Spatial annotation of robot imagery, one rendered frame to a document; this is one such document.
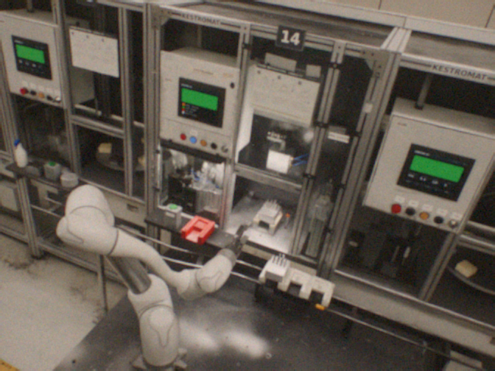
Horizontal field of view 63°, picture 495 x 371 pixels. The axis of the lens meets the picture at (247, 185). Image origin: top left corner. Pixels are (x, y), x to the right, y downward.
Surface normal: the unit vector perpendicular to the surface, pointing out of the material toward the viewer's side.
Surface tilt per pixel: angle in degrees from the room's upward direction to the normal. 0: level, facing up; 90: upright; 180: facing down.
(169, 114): 90
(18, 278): 0
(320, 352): 0
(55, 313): 0
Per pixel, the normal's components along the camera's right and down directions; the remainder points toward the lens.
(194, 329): 0.12, -0.85
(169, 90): -0.38, 0.43
